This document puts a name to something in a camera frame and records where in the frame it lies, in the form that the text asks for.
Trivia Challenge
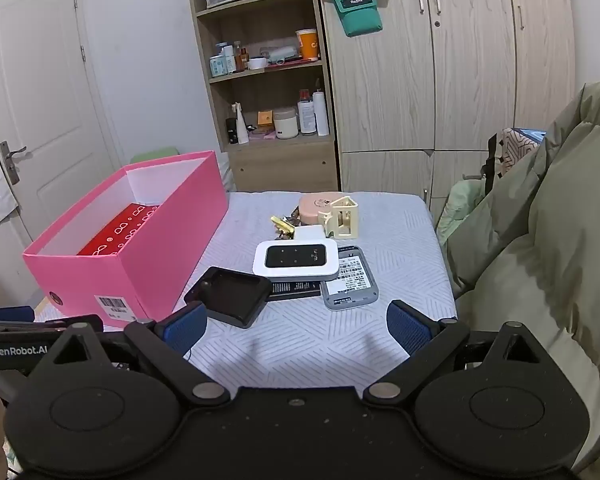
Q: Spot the cream hair claw clip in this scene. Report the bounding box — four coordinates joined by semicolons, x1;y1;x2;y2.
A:
317;195;360;240

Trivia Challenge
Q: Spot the red booklet in box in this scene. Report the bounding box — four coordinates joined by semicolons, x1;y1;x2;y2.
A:
78;203;158;257

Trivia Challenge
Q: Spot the white cream jar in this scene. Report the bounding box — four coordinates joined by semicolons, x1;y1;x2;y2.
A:
273;107;299;140

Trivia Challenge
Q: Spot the bunch of keys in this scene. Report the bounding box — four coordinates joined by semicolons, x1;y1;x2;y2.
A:
274;214;303;240

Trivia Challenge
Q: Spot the light green garment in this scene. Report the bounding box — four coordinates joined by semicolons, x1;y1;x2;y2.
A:
436;179;486;245

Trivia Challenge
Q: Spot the pink round tape measure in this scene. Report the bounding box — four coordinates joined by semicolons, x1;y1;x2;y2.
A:
298;192;343;224

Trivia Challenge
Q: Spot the tall white bottle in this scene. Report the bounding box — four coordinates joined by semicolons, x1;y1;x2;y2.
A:
312;90;329;136

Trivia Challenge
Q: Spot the black device back cover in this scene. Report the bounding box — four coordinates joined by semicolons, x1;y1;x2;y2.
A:
184;266;273;330

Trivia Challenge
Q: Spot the teal pouch hanging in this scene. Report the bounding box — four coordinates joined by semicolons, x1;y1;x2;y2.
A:
332;0;382;38

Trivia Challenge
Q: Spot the white wifi router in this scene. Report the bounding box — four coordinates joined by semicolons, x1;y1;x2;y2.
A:
252;238;339;282

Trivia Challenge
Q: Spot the orange small box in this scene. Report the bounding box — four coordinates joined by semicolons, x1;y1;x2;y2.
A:
257;110;273;128

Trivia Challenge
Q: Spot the white usb charger cube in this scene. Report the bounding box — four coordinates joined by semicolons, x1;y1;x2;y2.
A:
294;224;326;240

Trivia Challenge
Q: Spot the white spray bottle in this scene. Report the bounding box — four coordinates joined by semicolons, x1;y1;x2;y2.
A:
232;102;249;145

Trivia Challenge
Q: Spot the wooden shelf unit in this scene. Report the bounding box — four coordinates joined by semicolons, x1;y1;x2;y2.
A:
189;0;339;192

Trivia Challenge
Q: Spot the orange paper cup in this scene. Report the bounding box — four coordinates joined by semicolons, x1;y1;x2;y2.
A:
297;28;320;62

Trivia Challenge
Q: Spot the black battery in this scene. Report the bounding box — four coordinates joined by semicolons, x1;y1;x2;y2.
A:
266;282;321;301

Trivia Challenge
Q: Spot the pink cardboard box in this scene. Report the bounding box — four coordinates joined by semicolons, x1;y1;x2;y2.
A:
22;152;228;327

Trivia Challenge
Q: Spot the yellow starfish hair clip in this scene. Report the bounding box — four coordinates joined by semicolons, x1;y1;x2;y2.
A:
270;216;294;235

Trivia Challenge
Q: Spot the patterned tote bag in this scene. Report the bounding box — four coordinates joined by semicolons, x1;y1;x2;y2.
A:
483;128;546;179

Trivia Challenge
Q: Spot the olive green puffer jacket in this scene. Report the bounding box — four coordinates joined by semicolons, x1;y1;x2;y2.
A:
442;81;600;479

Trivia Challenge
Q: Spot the white bottle red cap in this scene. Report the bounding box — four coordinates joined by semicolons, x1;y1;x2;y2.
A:
298;89;317;136

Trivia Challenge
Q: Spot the light wood wardrobe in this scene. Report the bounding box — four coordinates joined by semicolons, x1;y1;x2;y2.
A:
321;0;574;208

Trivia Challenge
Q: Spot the white door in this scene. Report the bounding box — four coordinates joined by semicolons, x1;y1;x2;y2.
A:
0;0;117;306

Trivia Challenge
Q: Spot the grey router body with label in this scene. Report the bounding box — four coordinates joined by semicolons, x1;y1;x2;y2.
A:
321;246;379;311

